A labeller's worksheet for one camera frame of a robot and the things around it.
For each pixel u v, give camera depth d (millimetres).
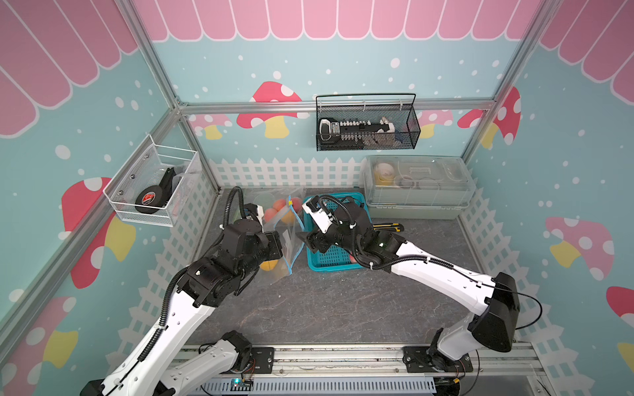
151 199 698
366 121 908
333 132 874
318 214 586
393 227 1055
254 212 583
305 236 614
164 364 375
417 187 995
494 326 395
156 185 710
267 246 582
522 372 733
